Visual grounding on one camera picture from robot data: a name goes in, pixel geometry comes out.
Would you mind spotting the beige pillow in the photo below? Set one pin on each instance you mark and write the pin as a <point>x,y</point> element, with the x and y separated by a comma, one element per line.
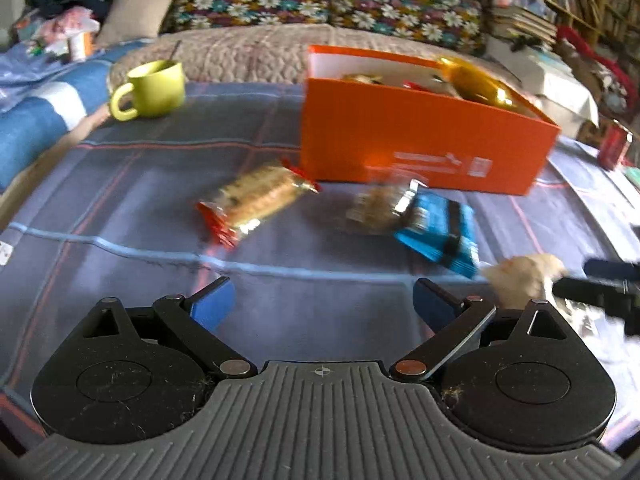
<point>137,10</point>

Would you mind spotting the blue striped blanket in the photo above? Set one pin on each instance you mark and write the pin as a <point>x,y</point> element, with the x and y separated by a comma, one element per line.
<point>40,115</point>

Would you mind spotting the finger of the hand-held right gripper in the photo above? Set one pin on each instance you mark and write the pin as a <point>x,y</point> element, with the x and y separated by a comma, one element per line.
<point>615,269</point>
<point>600,297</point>

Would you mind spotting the green mug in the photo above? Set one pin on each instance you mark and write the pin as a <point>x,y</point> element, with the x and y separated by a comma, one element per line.
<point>155,90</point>

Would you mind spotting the beige quilt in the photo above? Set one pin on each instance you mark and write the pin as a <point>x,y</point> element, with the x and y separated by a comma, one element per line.
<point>250,52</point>

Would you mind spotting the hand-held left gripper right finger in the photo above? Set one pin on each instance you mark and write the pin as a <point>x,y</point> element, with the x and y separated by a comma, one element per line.
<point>432,305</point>

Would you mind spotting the stack of books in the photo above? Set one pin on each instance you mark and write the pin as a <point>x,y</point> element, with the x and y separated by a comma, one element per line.
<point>522,22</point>

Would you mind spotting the yellow foil packet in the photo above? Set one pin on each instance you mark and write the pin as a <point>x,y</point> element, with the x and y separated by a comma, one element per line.
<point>475,82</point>

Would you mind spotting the beige snack packet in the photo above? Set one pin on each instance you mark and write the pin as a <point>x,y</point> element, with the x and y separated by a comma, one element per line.
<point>525,280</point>

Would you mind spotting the colourful clutter pile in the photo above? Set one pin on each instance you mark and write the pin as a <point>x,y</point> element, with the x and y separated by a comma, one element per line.
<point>60,30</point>

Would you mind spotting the orange cardboard box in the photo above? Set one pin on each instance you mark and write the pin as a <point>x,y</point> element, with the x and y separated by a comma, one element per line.
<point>400,130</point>

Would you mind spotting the red cloth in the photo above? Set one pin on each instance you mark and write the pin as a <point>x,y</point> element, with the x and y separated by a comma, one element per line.
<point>595,65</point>

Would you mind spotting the red drink can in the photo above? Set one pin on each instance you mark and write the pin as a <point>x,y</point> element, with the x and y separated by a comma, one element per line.
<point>615,145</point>

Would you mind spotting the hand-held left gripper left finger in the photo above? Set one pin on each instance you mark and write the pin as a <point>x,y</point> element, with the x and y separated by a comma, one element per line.
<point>215,302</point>

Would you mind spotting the grey plaid blanket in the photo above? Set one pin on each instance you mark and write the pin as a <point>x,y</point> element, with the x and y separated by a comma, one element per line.
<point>125,200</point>

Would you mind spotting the metal spoon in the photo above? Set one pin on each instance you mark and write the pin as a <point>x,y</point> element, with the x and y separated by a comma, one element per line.
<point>173,52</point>

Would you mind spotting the blue snack packet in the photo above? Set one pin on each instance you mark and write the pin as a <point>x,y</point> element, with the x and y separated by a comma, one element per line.
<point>435,232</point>

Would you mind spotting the clear cookie packet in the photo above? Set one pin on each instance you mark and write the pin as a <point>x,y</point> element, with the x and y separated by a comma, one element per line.
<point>377,207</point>

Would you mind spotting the white box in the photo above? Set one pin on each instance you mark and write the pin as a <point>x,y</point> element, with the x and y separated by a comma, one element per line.
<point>550,80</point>

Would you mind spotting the clear cracker packet red ends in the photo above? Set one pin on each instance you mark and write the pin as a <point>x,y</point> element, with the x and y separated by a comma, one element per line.
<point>260,197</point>

